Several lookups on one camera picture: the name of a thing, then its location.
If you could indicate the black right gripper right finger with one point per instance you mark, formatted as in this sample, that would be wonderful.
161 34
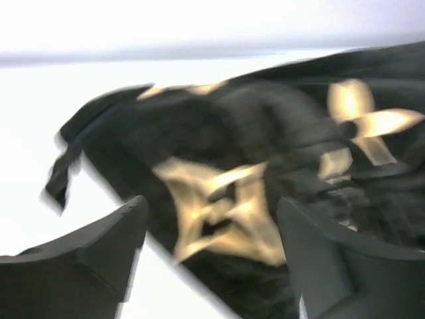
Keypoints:
339 273

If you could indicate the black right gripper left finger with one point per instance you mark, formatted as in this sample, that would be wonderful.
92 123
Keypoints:
82 275

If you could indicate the black pillowcase with beige flowers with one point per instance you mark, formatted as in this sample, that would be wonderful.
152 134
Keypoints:
343 134

